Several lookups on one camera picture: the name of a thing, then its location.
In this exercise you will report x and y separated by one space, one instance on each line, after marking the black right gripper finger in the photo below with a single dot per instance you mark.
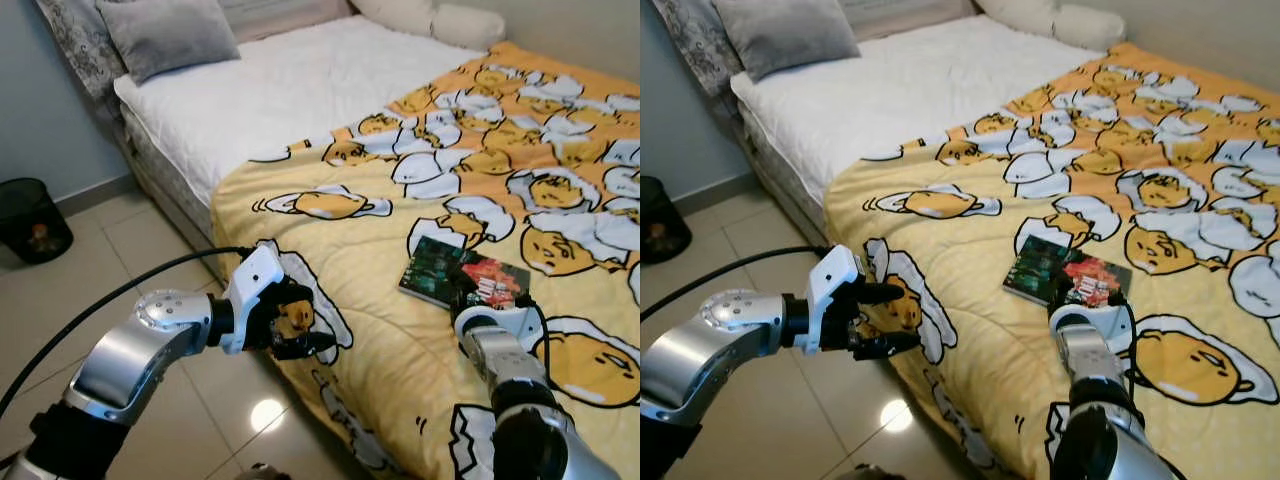
461 283
1060 282

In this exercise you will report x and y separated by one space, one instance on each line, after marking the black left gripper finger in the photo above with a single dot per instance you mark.
888 345
880 293
305 347
300 294

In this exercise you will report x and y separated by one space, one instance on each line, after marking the dark green red book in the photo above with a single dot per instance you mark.
1030 272
430 275

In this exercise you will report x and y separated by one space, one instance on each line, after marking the grey pillow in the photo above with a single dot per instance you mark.
785 35
170 35

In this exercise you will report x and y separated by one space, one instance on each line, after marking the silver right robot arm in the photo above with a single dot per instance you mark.
500 360
1090 360

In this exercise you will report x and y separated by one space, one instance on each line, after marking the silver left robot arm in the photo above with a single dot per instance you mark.
700 350
130 360

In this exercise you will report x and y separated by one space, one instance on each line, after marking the dark robot leg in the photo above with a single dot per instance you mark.
868 472
262 472

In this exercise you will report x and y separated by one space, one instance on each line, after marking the grey bed base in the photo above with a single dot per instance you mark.
775 170
160 175

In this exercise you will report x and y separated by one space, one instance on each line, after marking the white quilted mattress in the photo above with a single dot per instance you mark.
900 100
280 100

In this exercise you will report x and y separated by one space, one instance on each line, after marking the black mesh waste bin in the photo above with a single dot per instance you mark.
662 225
30 220

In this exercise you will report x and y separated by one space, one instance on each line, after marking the long beige pillow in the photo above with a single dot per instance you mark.
1070 25
450 25

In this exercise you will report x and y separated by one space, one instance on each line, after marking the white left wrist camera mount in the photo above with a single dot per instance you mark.
250 290
830 285

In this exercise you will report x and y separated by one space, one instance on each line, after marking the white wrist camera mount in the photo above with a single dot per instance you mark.
1110 320
250 290
830 285
520 322

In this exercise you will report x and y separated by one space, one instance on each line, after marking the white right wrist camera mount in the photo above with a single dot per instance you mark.
1110 320
520 322

